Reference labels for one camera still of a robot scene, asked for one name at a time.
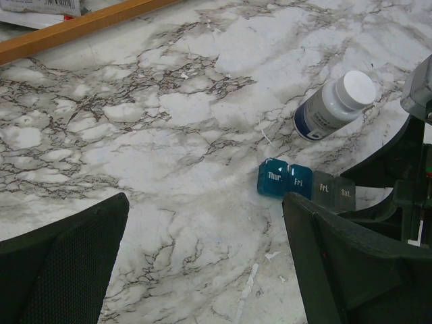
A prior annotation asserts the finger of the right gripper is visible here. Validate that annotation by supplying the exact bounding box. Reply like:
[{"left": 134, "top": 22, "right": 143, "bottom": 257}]
[
  {"left": 340, "top": 117, "right": 425, "bottom": 186},
  {"left": 338, "top": 189, "right": 421, "bottom": 242}
]

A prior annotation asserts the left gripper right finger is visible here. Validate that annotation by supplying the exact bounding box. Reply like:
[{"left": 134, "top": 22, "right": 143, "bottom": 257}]
[{"left": 283, "top": 193, "right": 431, "bottom": 323}]

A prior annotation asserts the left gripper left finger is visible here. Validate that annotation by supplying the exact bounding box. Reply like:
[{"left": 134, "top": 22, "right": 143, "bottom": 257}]
[{"left": 1, "top": 192, "right": 130, "bottom": 323}]

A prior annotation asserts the white pill bottle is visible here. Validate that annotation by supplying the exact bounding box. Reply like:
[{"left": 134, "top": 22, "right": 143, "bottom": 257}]
[{"left": 293, "top": 70, "right": 376, "bottom": 142}]

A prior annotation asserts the blue and grey pill organizer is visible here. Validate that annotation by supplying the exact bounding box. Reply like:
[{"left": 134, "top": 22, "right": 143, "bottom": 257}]
[{"left": 257, "top": 158, "right": 356, "bottom": 213}]

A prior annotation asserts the wooden three-tier shelf rack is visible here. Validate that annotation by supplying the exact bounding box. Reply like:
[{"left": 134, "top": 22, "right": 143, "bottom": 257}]
[{"left": 1, "top": 0, "right": 177, "bottom": 65}]

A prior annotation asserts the red white medicine box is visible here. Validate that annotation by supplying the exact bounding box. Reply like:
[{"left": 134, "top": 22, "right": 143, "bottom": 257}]
[{"left": 1, "top": 0, "right": 88, "bottom": 30}]

